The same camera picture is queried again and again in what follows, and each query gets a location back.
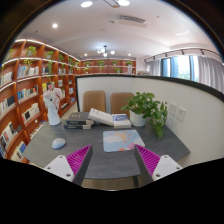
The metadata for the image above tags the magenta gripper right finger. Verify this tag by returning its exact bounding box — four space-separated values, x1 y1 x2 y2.
134 145 182 182

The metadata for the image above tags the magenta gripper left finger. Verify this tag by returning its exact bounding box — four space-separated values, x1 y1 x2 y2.
44 145 93 185

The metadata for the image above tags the white computer mouse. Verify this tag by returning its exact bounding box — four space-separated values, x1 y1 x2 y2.
52 138 66 149

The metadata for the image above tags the pastel mouse pad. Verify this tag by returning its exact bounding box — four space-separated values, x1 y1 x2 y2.
103 129 145 152

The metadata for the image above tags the dark bottom book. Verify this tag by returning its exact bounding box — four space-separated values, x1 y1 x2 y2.
64 124 92 130

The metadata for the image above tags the dark book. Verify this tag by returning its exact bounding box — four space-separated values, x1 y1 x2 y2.
66 112 94 125
64 124 92 130

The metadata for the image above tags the dark top book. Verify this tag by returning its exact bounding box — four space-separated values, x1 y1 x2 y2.
66 112 94 125

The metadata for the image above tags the blue white book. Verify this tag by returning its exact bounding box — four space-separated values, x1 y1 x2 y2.
112 114 131 129

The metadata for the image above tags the white leaning book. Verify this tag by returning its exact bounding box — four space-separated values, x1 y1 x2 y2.
88 108 114 126

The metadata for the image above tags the potted green plant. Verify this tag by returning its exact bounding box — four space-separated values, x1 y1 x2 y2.
121 92 168 139

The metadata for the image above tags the left brown chair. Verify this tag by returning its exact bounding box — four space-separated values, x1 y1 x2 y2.
82 90 106 112

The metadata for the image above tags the brown chair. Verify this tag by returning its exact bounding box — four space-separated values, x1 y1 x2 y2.
82 90 106 112
110 92 133 117

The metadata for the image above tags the white vase with flowers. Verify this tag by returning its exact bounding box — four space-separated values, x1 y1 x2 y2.
43 88 62 126

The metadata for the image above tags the right brown chair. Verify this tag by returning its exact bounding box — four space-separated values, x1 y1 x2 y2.
110 92 133 117

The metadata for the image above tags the orange wooden bookshelf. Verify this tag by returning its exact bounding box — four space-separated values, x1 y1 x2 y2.
0 39 136 159

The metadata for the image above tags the grey window curtain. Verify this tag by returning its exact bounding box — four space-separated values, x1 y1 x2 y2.
198 57 224 94

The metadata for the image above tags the ceiling chandelier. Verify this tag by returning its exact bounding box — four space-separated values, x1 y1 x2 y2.
97 45 115 57

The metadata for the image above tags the ceiling air vent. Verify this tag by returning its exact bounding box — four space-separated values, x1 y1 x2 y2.
118 14 146 24

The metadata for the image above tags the right wall socket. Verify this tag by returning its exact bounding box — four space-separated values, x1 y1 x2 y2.
176 106 186 121

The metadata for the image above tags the wall socket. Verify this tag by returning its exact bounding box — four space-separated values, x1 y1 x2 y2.
169 102 177 116
176 106 186 121

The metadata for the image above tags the left wall socket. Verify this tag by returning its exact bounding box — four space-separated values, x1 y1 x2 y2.
169 102 177 116

